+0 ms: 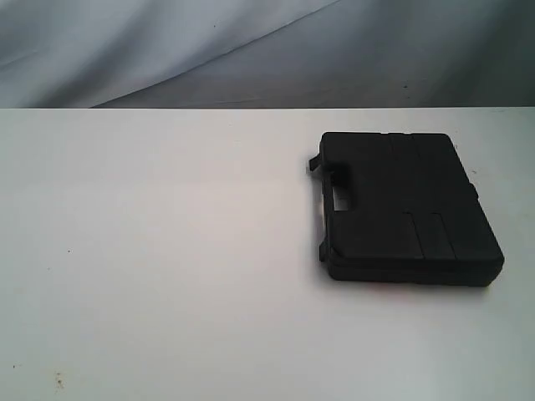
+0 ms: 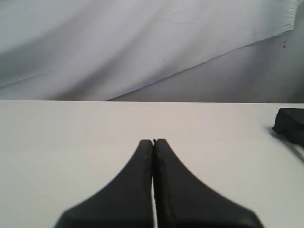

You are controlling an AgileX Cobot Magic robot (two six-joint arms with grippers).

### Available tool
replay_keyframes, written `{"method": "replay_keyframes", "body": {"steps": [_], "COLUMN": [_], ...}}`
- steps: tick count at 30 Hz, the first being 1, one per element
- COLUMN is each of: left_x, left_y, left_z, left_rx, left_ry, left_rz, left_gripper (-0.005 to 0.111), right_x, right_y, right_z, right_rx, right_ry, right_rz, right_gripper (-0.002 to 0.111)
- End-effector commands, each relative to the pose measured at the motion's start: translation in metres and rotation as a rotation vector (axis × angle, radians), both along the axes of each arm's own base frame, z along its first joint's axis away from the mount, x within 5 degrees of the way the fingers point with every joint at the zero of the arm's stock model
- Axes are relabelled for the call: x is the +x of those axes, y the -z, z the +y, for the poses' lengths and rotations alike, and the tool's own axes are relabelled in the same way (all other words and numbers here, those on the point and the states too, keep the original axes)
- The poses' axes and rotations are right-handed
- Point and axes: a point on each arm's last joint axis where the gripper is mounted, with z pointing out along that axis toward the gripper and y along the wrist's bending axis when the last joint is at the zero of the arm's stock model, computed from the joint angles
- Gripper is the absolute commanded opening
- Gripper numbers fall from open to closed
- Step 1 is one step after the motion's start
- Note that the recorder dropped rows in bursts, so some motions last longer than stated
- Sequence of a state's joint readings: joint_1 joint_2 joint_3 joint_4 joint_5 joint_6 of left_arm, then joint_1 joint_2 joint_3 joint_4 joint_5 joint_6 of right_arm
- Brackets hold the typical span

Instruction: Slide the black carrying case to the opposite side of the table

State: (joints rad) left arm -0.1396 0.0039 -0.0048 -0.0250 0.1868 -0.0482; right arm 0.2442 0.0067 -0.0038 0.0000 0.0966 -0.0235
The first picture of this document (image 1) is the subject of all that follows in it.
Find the black plastic tool case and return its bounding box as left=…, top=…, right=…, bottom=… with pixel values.
left=308, top=132, right=505, bottom=287

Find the white backdrop cloth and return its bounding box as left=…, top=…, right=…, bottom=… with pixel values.
left=1, top=1, right=534, bottom=109

